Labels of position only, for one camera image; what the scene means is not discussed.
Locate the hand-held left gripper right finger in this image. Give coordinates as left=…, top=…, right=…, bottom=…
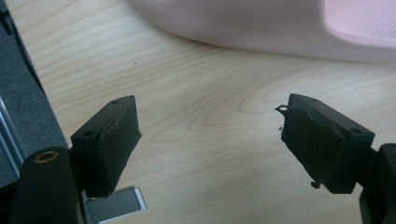
left=275, top=92, right=375, bottom=195

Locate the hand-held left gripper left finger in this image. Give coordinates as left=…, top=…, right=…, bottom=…
left=70, top=94, right=143, bottom=199

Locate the pale pink rounded plastic object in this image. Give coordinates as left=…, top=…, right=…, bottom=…
left=125, top=0, right=396, bottom=64

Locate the grey metal bracket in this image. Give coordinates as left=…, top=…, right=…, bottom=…
left=82, top=186, right=149, bottom=224

